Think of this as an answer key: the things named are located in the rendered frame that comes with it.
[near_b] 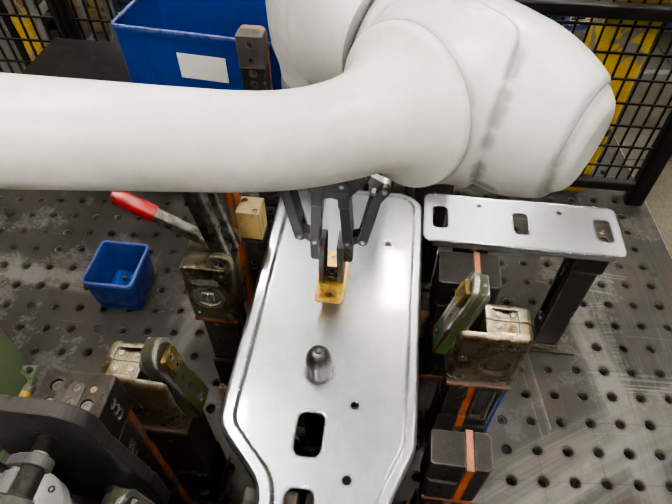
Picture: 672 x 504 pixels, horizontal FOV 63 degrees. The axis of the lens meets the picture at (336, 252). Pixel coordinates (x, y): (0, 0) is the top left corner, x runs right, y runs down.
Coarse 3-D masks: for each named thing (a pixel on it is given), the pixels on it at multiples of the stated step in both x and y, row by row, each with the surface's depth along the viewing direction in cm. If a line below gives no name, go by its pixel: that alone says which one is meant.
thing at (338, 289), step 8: (328, 256) 74; (336, 256) 74; (328, 264) 73; (336, 264) 73; (328, 272) 71; (336, 272) 71; (328, 280) 71; (336, 280) 71; (344, 280) 71; (320, 288) 70; (328, 288) 70; (336, 288) 70; (344, 288) 70; (320, 296) 70; (336, 296) 70
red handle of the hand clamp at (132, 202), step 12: (120, 192) 64; (120, 204) 65; (132, 204) 65; (144, 204) 65; (144, 216) 66; (156, 216) 66; (168, 216) 67; (168, 228) 67; (180, 228) 67; (192, 228) 68; (192, 240) 68
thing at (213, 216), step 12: (192, 192) 60; (204, 192) 64; (192, 204) 62; (204, 204) 62; (216, 204) 66; (204, 216) 63; (216, 216) 67; (204, 228) 65; (216, 228) 65; (228, 228) 69; (204, 240) 67; (216, 240) 66; (228, 240) 70; (216, 252) 68; (228, 252) 69
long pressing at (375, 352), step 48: (288, 240) 79; (336, 240) 79; (384, 240) 79; (288, 288) 74; (384, 288) 74; (288, 336) 69; (336, 336) 69; (384, 336) 69; (240, 384) 64; (288, 384) 64; (336, 384) 64; (384, 384) 64; (240, 432) 60; (288, 432) 61; (336, 432) 61; (384, 432) 61; (288, 480) 57; (336, 480) 57; (384, 480) 57
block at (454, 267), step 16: (448, 256) 80; (464, 256) 80; (480, 256) 80; (496, 256) 80; (448, 272) 78; (464, 272) 78; (480, 272) 78; (496, 272) 78; (432, 288) 85; (448, 288) 78; (496, 288) 76; (432, 304) 82; (448, 304) 81; (432, 320) 84; (432, 336) 88; (432, 352) 91; (432, 368) 97; (432, 384) 97
